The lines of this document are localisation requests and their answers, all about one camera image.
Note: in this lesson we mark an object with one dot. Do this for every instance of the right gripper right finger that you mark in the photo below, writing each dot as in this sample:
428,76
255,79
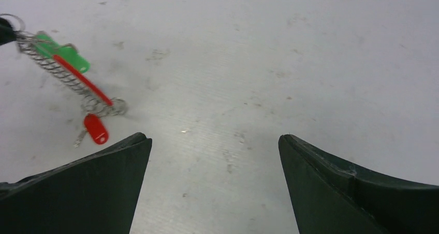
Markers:
333,195

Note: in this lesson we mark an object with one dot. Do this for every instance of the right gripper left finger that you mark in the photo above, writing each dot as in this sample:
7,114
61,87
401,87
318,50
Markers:
94,194

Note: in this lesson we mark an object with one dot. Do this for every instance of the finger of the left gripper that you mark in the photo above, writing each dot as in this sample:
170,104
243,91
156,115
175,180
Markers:
7,33

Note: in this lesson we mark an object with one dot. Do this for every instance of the green tag key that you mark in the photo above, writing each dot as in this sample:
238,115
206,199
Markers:
47,47

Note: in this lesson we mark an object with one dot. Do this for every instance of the silver keyring with red grip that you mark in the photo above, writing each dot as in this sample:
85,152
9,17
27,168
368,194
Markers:
94,100

